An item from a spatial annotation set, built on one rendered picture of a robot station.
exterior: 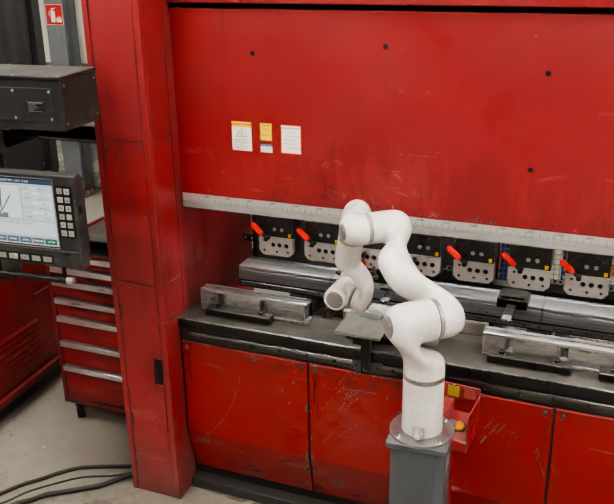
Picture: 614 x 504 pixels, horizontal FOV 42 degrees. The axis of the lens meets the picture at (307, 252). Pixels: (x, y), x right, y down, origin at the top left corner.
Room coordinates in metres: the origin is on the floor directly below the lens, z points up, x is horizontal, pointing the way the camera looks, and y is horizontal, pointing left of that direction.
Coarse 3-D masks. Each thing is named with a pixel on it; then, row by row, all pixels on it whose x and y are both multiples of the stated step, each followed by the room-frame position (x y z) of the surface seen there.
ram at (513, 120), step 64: (192, 64) 3.21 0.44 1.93; (256, 64) 3.10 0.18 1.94; (320, 64) 3.00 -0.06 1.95; (384, 64) 2.91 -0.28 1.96; (448, 64) 2.83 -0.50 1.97; (512, 64) 2.74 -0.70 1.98; (576, 64) 2.67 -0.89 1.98; (192, 128) 3.21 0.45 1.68; (256, 128) 3.11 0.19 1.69; (320, 128) 3.00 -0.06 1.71; (384, 128) 2.91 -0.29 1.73; (448, 128) 2.82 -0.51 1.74; (512, 128) 2.74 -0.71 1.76; (576, 128) 2.66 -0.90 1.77; (192, 192) 3.22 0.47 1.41; (256, 192) 3.11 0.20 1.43; (320, 192) 3.01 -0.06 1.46; (384, 192) 2.91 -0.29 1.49; (448, 192) 2.82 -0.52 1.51; (512, 192) 2.73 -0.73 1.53; (576, 192) 2.65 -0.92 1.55
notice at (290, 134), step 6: (282, 126) 3.06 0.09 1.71; (288, 126) 3.05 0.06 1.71; (294, 126) 3.04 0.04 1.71; (300, 126) 3.04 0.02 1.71; (282, 132) 3.06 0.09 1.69; (288, 132) 3.05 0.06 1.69; (294, 132) 3.04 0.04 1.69; (300, 132) 3.04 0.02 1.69; (282, 138) 3.06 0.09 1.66; (288, 138) 3.05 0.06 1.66; (294, 138) 3.04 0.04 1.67; (300, 138) 3.04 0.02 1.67; (282, 144) 3.06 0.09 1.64; (288, 144) 3.05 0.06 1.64; (294, 144) 3.04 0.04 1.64; (300, 144) 3.04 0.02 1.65; (282, 150) 3.06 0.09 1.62; (288, 150) 3.05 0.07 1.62; (294, 150) 3.05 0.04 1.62; (300, 150) 3.04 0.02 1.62
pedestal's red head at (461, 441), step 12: (456, 384) 2.60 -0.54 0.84; (444, 396) 2.62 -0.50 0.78; (480, 396) 2.57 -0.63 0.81; (444, 408) 2.53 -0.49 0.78; (456, 420) 2.54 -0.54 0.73; (468, 420) 2.43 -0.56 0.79; (456, 432) 2.49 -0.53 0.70; (468, 432) 2.44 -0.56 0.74; (456, 444) 2.44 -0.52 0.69; (468, 444) 2.45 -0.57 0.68
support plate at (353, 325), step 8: (344, 320) 2.82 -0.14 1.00; (352, 320) 2.82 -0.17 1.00; (360, 320) 2.82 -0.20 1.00; (368, 320) 2.82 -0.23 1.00; (376, 320) 2.82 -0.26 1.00; (336, 328) 2.75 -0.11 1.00; (344, 328) 2.75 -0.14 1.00; (352, 328) 2.75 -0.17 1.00; (360, 328) 2.75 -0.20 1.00; (368, 328) 2.75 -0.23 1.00; (376, 328) 2.75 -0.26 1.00; (352, 336) 2.70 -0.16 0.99; (360, 336) 2.69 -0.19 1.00; (368, 336) 2.68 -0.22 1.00; (376, 336) 2.68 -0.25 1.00
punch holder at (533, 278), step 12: (516, 252) 2.72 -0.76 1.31; (528, 252) 2.70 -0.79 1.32; (540, 252) 2.69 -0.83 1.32; (552, 252) 2.67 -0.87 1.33; (528, 264) 2.70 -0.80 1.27; (540, 264) 2.68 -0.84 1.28; (552, 264) 2.72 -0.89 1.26; (516, 276) 2.71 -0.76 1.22; (528, 276) 2.70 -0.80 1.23; (540, 276) 2.68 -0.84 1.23; (528, 288) 2.69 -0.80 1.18; (540, 288) 2.68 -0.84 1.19
